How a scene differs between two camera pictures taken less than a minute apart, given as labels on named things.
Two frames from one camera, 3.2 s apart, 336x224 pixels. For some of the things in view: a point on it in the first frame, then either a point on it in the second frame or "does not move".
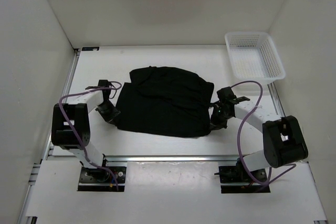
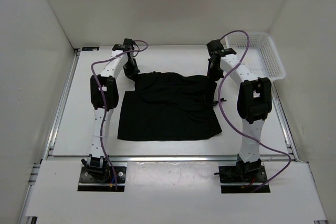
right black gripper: (214, 124) → (214, 77)
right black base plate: (236, 174) does not move
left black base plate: (96, 179) does not move
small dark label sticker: (90, 48) does not move
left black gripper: (109, 117) → (133, 73)
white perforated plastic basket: (254, 57) does not move
